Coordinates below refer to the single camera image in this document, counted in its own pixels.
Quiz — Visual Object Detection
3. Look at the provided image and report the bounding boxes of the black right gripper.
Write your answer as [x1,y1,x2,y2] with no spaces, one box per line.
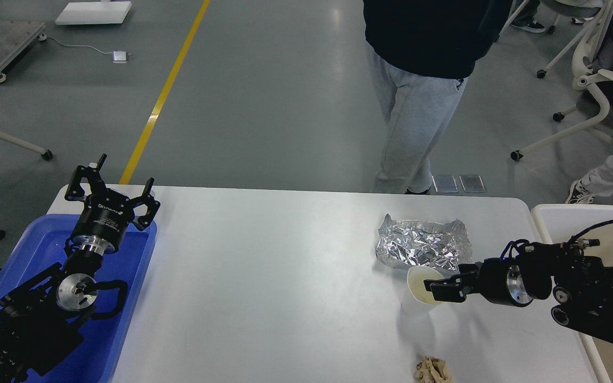
[430,259,534,307]

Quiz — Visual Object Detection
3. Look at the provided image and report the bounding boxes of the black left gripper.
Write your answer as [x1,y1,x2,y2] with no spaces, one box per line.
[65,154,161,254]

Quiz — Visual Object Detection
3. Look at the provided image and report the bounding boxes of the white paper cup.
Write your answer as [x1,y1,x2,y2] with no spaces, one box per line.
[401,265,443,316]

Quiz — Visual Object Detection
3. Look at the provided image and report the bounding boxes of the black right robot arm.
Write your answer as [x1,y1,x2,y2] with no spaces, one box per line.
[423,220,613,344]

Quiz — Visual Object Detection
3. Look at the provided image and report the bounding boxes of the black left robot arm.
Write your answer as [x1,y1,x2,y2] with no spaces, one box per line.
[0,154,161,382]

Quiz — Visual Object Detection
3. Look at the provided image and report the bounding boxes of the crumpled aluminium foil tray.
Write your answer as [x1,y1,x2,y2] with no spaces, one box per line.
[375,214,474,276]

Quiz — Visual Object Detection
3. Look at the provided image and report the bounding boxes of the crumpled brown paper ball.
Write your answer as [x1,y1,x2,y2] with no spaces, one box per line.
[413,356,456,382]

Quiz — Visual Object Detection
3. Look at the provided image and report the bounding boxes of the right metal floor plate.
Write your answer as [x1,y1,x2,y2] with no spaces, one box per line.
[459,174,486,194]

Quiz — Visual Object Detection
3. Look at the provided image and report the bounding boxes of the metal floor plate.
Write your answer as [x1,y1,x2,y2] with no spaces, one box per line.
[459,174,486,194]
[433,175,458,194]

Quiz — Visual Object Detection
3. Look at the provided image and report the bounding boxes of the left metal floor plate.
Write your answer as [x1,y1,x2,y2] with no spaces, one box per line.
[433,175,458,194]

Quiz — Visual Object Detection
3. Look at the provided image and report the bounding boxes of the blue plastic tray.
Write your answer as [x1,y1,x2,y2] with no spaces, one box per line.
[0,215,156,382]

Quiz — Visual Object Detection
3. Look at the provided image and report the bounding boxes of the beige plastic bin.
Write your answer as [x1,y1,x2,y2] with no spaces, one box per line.
[532,204,613,382]

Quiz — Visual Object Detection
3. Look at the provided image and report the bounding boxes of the white foam board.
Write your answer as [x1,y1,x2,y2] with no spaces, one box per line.
[54,1,132,25]

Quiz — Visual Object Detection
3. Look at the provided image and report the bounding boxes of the grey wheeled platform cart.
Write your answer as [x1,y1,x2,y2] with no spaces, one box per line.
[0,20,46,84]

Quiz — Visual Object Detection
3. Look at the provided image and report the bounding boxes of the standing person grey trousers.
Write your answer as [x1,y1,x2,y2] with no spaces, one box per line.
[363,1,511,194]

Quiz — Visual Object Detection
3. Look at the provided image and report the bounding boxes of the white office chair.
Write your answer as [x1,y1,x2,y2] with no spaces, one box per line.
[510,1,613,162]

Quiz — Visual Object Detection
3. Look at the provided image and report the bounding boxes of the white power adapter with cable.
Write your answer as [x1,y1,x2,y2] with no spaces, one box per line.
[37,34,131,64]

